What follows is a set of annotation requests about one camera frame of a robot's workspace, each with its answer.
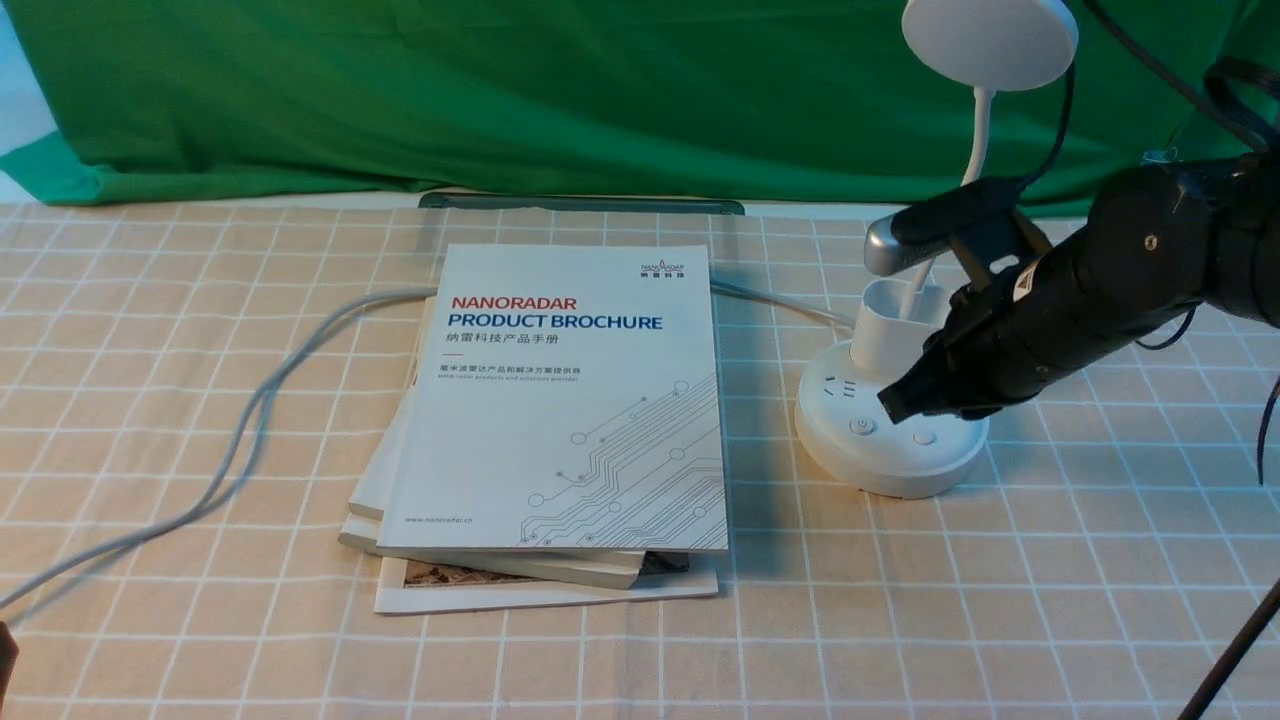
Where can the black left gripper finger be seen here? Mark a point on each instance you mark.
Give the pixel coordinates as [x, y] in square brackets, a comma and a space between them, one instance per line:
[9, 653]

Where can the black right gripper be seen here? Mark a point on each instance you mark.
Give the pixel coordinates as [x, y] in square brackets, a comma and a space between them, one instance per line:
[1033, 314]

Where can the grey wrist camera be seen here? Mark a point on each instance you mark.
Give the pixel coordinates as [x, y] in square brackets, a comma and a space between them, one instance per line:
[979, 222]

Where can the green backdrop cloth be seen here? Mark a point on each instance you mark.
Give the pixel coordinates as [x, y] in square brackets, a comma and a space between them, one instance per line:
[809, 101]

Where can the middle white book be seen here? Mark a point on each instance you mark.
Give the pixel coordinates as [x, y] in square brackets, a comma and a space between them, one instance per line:
[607, 569]

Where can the beige checkered tablecloth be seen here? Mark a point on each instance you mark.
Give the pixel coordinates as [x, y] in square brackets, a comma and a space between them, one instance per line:
[1109, 545]

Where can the bottom white magazine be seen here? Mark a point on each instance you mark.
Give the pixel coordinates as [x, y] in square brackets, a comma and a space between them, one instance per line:
[408, 588]

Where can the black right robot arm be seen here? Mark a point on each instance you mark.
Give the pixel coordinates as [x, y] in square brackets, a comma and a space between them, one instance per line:
[1241, 277]

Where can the white desk lamp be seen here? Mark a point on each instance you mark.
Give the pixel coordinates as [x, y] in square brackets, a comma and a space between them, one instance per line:
[994, 47]

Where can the white Nanoradar product brochure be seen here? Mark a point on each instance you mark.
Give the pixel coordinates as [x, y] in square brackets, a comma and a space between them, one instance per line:
[567, 398]

